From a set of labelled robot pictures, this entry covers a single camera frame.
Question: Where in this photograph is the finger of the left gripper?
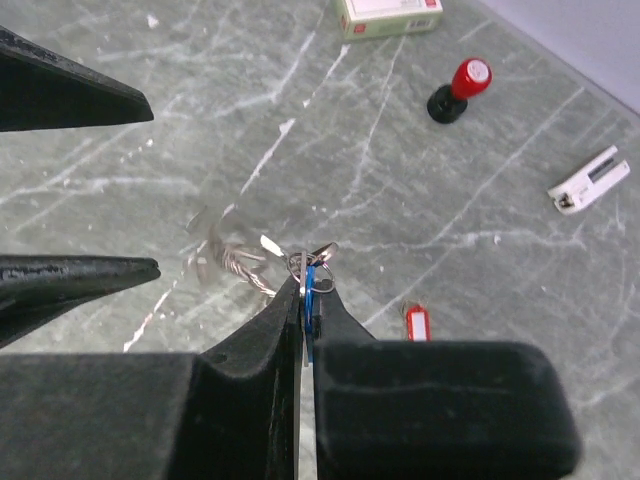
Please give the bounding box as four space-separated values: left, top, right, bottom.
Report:
1 255 161 347
1 28 154 132

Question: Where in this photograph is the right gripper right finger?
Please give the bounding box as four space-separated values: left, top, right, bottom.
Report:
313 292 583 479

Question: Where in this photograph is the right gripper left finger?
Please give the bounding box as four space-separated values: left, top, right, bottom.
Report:
1 280 301 479

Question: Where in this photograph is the red tagged key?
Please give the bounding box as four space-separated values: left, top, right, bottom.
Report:
401 301 431 342

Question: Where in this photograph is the large silver keyring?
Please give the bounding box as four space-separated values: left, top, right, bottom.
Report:
209 234 341 301

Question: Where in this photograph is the blue tagged key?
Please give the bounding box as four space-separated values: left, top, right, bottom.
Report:
299 243 337 367

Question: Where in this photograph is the silver keys bunch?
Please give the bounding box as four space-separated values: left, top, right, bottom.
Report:
185 206 246 287

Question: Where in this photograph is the white plastic clip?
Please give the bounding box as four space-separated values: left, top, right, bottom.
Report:
547 145 630 215

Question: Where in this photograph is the red black stamp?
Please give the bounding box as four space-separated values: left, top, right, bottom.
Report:
427 58 493 124

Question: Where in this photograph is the white cardboard box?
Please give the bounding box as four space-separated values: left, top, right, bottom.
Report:
333 0 444 41

